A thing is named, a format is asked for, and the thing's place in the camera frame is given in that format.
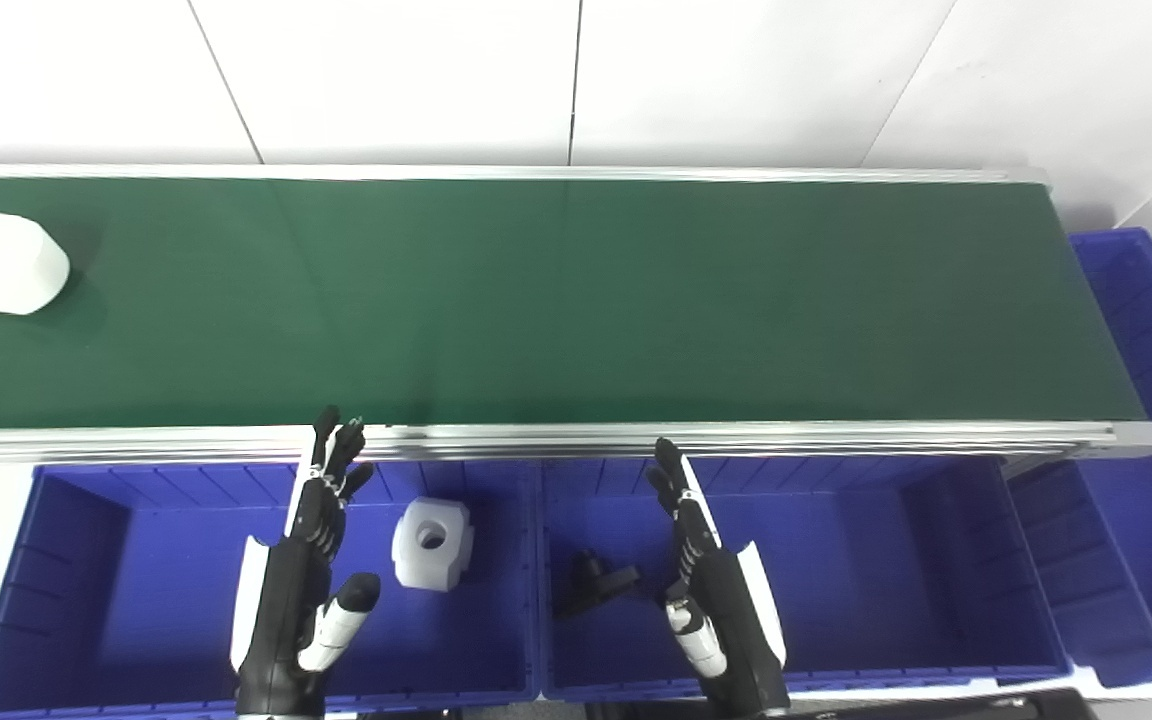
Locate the blue bin with white part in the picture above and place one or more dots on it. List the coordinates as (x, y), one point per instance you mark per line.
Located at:
(186, 600)

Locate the white block part with hole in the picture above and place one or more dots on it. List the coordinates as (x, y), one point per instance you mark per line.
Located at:
(432, 543)

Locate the blue bin with black part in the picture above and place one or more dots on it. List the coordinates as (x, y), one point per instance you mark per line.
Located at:
(856, 570)

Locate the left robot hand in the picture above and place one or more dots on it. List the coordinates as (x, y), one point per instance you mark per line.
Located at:
(286, 600)

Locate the black bracket part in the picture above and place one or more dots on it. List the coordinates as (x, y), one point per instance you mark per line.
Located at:
(598, 583)

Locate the white round plastic part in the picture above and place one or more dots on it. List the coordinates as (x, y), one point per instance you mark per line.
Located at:
(1, 262)

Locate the green conveyor belt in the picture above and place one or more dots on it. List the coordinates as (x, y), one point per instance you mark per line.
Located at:
(576, 300)
(636, 437)

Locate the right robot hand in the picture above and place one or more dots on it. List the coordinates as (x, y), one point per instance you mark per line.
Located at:
(726, 610)

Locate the long empty blue bin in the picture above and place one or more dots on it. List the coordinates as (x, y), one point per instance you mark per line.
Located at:
(1146, 520)

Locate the black robot body panel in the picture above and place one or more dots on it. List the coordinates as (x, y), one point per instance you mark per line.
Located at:
(886, 705)

